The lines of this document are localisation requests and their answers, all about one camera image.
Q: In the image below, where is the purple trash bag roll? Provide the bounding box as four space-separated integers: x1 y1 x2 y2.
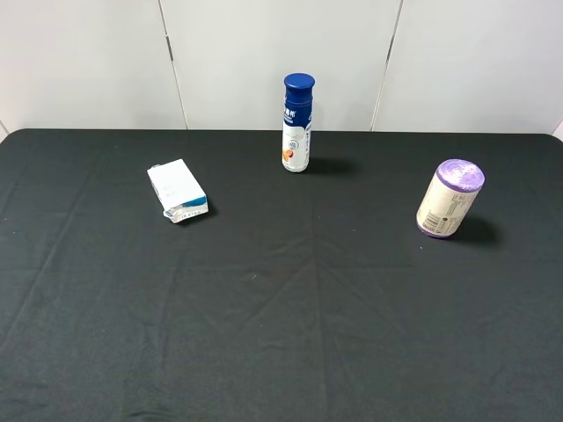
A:
416 158 486 238

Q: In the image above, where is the black tablecloth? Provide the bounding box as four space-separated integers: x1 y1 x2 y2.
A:
1 129 562 421

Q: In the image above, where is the white blue carton box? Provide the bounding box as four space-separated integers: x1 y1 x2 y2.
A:
147 159 208 224

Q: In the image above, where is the blue cap yogurt bottle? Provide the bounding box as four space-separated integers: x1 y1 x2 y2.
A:
281 73 315 172

